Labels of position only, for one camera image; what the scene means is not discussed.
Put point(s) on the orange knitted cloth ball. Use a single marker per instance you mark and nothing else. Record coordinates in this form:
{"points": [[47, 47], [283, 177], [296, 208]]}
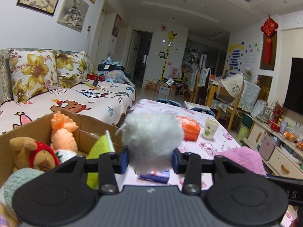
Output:
{"points": [[62, 133]]}

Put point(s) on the blue pocket tissue pack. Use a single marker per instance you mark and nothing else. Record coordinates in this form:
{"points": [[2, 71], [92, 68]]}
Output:
{"points": [[156, 176]]}

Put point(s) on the framed portrait sketch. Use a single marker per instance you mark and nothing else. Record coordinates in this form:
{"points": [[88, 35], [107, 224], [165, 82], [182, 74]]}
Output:
{"points": [[73, 14]]}

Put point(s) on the sofa with cartoon cover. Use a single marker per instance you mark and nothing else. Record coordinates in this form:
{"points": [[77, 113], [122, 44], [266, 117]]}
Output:
{"points": [[108, 102]]}

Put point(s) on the giraffe height wall sticker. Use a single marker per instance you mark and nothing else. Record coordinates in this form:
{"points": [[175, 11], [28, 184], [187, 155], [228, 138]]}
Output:
{"points": [[170, 38]]}

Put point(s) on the floral sofa cushion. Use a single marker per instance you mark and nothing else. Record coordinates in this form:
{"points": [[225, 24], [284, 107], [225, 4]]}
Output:
{"points": [[32, 73], [6, 87], [73, 68]]}

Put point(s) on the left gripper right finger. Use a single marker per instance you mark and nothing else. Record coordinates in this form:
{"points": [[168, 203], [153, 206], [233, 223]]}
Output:
{"points": [[189, 164]]}

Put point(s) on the cardboard box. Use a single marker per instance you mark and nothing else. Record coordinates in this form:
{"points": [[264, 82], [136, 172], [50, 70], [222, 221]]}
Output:
{"points": [[69, 191]]}

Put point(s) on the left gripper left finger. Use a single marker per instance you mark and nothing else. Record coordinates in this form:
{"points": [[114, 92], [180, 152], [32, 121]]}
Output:
{"points": [[110, 164]]}

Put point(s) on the white fluffy plush toy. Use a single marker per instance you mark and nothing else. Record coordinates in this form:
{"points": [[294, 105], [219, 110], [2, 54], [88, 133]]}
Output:
{"points": [[151, 140]]}

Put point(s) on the orange white tissue pack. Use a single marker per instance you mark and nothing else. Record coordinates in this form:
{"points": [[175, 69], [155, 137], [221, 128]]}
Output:
{"points": [[190, 127]]}

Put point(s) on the wooden chair with covers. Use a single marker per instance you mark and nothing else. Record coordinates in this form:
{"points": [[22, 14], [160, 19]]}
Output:
{"points": [[236, 93]]}

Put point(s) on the cream tv cabinet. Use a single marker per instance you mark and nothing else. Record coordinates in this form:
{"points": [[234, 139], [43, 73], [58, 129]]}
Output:
{"points": [[281, 156]]}

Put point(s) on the white paper cup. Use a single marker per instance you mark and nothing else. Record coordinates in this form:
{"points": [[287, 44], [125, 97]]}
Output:
{"points": [[210, 129]]}

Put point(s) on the brown plush bear toy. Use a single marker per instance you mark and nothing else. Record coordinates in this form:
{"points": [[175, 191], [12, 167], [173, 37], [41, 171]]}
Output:
{"points": [[29, 153]]}

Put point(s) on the red chinese knot ornament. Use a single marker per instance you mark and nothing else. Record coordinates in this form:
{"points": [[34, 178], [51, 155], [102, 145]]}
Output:
{"points": [[269, 30]]}

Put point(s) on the light blue knitted sock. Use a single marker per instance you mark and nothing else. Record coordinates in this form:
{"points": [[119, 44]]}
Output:
{"points": [[14, 182]]}

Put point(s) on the pink fuzzy cloth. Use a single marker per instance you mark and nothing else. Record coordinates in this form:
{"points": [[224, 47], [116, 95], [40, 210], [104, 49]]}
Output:
{"points": [[247, 158]]}

